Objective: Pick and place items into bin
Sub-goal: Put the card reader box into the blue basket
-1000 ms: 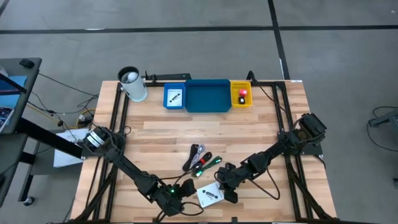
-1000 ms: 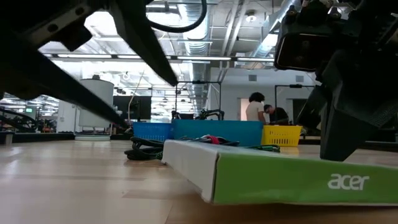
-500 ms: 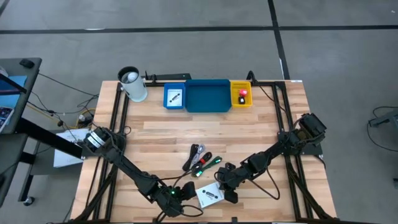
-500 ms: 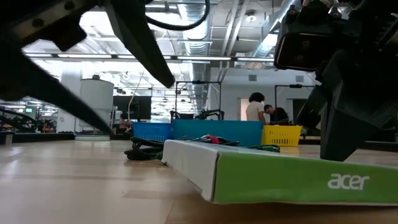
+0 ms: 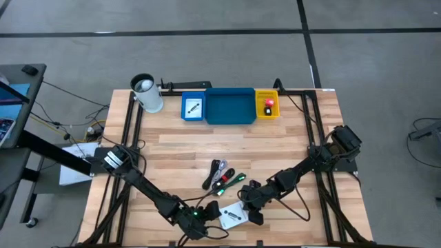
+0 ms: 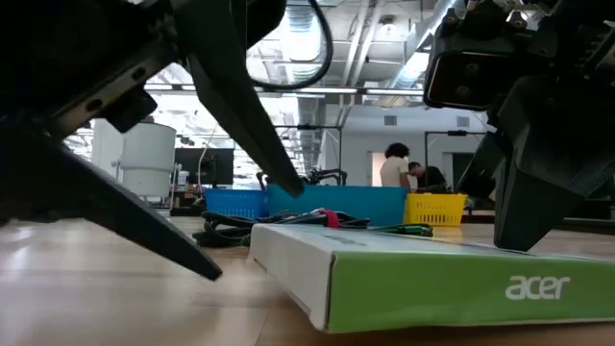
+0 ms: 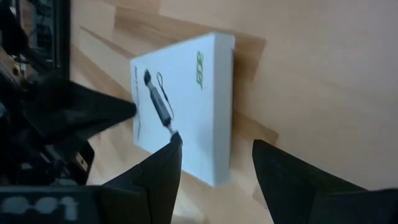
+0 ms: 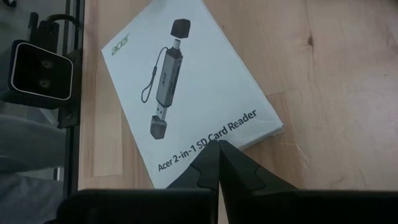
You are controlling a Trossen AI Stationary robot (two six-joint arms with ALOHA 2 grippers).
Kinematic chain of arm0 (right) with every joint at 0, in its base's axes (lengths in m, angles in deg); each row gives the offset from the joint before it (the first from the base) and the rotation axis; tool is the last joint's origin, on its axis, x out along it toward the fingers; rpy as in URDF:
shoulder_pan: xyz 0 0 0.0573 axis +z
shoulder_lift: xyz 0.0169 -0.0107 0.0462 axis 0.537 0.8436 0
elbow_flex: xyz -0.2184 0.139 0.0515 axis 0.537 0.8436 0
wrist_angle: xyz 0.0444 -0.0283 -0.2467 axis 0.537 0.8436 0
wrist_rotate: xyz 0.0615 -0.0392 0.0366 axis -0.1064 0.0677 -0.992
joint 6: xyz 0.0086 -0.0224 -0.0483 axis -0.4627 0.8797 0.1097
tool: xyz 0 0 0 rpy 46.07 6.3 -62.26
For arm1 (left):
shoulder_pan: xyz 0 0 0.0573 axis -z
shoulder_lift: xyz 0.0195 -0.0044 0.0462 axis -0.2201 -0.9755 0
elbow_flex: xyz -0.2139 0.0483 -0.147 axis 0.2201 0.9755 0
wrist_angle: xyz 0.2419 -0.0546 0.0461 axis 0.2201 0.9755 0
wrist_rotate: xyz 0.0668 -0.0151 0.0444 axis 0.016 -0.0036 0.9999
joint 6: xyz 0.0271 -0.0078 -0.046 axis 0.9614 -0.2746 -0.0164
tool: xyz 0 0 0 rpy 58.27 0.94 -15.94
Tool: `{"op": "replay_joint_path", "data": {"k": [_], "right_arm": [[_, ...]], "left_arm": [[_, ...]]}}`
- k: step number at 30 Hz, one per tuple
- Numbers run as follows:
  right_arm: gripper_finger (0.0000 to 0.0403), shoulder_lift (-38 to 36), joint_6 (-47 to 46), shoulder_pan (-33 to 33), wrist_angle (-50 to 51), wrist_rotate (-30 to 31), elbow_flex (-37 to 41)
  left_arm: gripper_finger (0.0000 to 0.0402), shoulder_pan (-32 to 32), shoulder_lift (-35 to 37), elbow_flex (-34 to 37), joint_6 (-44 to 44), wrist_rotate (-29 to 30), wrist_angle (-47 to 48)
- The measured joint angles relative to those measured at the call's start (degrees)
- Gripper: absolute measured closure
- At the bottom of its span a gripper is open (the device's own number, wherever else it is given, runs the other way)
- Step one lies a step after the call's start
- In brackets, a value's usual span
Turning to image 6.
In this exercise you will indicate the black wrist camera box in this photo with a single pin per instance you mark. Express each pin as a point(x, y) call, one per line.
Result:
point(130, 110)
point(475, 79)

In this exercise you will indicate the black monitor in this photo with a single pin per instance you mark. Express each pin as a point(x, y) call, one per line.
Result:
point(216, 165)

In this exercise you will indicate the grey wall vent grille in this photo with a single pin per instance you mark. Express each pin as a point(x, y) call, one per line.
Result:
point(390, 120)
point(462, 121)

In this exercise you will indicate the white cylindrical tank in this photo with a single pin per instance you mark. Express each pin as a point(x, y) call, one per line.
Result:
point(147, 158)

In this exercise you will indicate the person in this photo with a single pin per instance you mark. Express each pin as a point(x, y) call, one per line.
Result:
point(394, 170)
point(432, 178)

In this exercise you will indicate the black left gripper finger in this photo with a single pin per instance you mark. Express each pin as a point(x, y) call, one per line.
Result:
point(72, 182)
point(230, 86)

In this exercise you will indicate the silver ribbed ventilation duct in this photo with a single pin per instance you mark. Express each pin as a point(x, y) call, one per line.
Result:
point(302, 45)

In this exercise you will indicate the blue slotted plastic basket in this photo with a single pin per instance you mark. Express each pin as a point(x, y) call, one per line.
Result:
point(235, 204)

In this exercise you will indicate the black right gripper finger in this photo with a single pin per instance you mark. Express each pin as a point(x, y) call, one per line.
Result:
point(480, 168)
point(548, 158)

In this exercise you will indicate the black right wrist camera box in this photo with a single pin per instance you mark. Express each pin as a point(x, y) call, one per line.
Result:
point(475, 79)

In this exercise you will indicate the white ceiling dome sensor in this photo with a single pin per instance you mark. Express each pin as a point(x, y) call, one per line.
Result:
point(387, 26)

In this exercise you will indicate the teal plastic bin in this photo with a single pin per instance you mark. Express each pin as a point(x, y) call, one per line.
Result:
point(360, 204)

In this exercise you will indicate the long ceiling light strip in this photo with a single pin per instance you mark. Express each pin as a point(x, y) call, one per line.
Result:
point(336, 90)

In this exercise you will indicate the yellow slotted plastic basket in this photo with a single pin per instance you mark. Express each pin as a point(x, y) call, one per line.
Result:
point(435, 209)

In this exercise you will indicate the green white acer box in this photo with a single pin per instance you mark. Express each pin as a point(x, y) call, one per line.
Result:
point(432, 288)

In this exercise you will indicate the black background robot arm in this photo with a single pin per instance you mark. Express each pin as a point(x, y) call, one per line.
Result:
point(329, 174)

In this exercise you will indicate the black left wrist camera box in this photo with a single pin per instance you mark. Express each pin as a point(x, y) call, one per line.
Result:
point(130, 110)

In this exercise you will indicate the black metal frame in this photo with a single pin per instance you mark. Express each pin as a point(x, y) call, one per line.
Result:
point(307, 127)
point(447, 133)

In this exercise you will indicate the small white container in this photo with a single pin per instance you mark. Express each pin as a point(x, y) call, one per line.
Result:
point(182, 180)

